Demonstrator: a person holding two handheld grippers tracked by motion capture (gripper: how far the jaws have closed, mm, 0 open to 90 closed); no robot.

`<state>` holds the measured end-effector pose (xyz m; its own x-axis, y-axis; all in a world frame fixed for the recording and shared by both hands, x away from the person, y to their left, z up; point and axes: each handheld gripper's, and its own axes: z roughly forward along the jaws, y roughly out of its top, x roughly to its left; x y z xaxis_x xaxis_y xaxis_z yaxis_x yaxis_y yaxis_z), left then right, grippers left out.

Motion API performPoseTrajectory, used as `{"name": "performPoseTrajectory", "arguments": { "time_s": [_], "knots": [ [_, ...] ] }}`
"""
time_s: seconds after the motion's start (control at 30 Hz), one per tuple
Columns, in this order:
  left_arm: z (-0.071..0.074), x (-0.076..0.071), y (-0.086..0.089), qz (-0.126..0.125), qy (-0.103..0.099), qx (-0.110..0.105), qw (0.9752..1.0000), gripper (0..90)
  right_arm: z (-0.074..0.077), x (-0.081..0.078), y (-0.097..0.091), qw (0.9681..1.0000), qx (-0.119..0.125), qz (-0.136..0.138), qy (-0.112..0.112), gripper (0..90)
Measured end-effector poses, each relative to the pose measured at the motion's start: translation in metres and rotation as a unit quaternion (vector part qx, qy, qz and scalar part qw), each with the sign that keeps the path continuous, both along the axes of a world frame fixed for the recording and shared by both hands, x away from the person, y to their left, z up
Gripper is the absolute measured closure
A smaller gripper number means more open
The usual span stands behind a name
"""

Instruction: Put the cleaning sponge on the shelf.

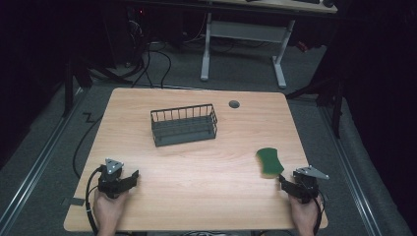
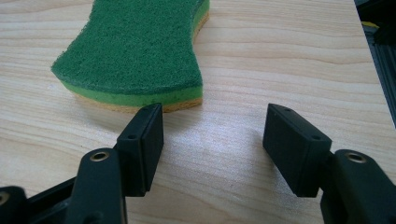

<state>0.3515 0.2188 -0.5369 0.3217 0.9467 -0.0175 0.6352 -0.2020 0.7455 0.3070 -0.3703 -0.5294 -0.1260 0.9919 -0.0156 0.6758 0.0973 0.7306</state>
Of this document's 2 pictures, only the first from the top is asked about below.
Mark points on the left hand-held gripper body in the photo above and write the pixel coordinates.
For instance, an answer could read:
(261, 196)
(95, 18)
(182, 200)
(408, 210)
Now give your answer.
(110, 177)

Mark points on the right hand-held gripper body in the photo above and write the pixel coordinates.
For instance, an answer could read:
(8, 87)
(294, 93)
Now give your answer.
(306, 183)

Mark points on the green sponge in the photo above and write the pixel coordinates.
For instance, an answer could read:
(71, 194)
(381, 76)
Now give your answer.
(269, 161)

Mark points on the person's left hand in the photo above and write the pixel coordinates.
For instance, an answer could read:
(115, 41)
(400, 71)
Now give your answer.
(109, 209)

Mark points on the person's right hand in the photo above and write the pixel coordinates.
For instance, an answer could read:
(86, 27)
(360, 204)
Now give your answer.
(305, 214)

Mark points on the grey tape piece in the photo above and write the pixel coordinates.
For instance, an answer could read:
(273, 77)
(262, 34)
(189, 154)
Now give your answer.
(76, 201)

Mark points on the black stand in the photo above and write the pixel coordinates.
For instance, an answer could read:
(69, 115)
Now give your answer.
(68, 88)
(336, 108)

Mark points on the round table grommet hole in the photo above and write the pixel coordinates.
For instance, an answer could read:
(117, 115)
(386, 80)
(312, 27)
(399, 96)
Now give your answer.
(234, 104)

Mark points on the white-legged wooden desk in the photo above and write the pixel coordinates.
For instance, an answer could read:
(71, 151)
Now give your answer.
(244, 31)

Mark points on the black keyboard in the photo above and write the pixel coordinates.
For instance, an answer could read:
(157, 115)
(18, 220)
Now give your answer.
(306, 1)

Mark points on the black computer mouse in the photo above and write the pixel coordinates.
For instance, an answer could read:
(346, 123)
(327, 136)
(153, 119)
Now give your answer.
(328, 3)

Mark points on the metal floor rail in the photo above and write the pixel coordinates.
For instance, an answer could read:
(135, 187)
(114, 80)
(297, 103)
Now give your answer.
(36, 167)
(350, 173)

